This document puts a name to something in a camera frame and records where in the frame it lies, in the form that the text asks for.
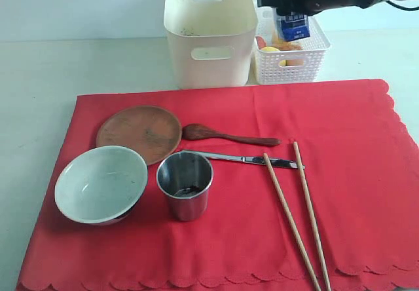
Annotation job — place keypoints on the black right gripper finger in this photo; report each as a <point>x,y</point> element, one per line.
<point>284,7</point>

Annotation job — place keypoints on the blue white milk carton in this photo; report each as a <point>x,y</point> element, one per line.
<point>291,27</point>

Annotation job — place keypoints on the orange fried food piece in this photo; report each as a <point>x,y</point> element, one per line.
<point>287,46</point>

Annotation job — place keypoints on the red sausage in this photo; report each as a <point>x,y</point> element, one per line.
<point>260,42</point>

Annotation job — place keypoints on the brown egg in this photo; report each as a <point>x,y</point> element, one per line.
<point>295,62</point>

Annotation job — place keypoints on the yellow lemon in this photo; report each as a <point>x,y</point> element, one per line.
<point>282,63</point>

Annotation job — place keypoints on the stainless steel cup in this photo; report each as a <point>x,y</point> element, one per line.
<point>185,179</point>

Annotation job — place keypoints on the yellow cheese wedge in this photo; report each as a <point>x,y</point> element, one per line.
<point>276,39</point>

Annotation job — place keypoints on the white perforated plastic basket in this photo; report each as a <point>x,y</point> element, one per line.
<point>265,64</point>

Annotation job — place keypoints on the cream plastic bin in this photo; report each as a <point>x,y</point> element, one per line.
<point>210,41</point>

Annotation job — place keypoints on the dark wooden spoon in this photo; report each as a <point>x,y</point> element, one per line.
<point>201,132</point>

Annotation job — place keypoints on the steel table knife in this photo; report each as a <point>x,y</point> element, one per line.
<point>256,160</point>

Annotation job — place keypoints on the red scalloped table cloth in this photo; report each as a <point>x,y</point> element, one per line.
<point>362,171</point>

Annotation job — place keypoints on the right wooden chopstick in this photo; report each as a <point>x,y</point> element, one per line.
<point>312,217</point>

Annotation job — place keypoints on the wooden chopstick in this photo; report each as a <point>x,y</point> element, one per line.
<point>292,223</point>
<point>312,217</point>

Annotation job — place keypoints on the brown wooden plate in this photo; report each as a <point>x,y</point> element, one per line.
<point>151,131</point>

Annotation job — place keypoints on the left wooden chopstick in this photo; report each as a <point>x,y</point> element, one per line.
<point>292,223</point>

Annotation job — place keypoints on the white ceramic bowl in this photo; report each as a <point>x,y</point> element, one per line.
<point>102,185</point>

